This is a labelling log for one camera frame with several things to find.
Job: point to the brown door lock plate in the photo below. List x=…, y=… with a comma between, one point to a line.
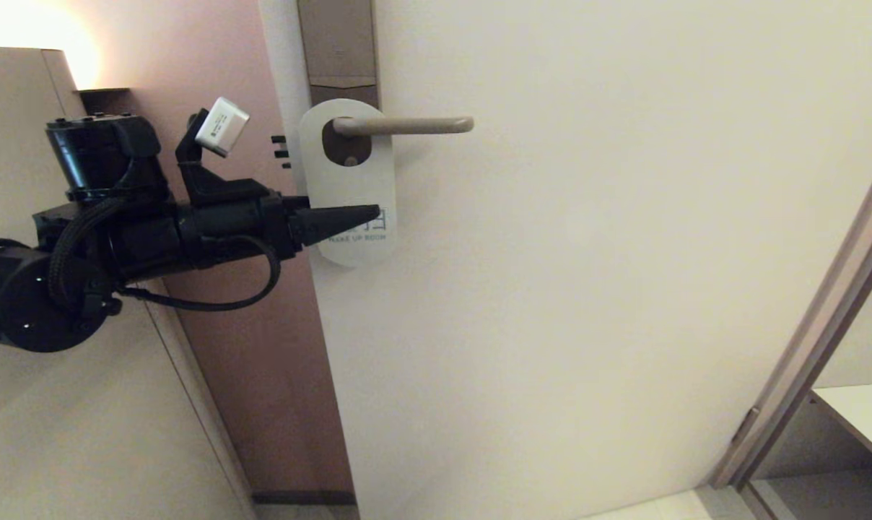
x=338, y=43

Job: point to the black left camera bracket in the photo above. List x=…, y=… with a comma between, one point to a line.
x=219, y=191

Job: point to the beige closet shelf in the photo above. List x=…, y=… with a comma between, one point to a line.
x=865, y=419

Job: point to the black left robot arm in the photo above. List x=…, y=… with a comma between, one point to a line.
x=24, y=303

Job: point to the white and blue door hanger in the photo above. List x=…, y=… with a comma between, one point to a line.
x=349, y=180

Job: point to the dark baseboard strip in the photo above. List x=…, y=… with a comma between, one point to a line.
x=302, y=498

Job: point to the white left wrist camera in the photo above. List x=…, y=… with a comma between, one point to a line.
x=221, y=126

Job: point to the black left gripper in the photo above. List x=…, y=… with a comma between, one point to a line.
x=234, y=227

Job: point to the dark wall lamp bracket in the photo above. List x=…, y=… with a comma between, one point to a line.
x=104, y=94

